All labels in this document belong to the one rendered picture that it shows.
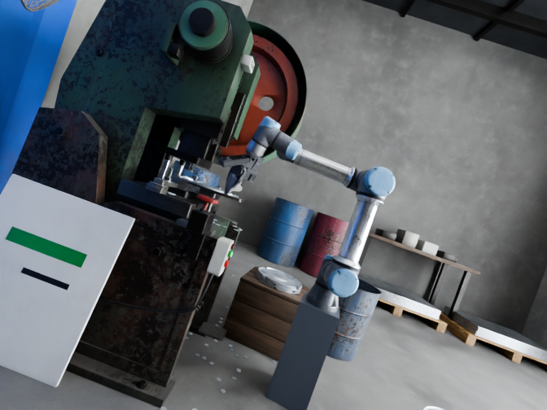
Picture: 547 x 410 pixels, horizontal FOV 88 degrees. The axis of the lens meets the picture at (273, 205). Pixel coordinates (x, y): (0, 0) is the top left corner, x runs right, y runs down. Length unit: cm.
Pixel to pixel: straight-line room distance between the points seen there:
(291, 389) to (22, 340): 102
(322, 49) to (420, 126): 199
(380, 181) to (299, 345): 77
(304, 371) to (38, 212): 122
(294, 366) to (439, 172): 429
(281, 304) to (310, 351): 38
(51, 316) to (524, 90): 619
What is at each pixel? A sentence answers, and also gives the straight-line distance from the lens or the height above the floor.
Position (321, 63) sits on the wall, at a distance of 517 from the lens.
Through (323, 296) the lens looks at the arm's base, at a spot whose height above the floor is 50.
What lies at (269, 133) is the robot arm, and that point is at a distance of 115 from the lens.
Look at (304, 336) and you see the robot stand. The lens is 136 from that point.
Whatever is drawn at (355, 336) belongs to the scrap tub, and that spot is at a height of 18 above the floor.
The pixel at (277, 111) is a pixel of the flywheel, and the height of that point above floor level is 133.
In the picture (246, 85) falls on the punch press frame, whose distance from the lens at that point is 154.
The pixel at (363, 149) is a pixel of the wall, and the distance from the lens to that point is 484.
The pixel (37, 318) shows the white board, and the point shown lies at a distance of 133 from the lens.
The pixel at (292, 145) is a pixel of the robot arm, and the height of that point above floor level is 106.
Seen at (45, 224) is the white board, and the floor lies 46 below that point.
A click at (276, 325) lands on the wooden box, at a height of 18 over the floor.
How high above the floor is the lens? 83
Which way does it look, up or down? 1 degrees down
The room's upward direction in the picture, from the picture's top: 20 degrees clockwise
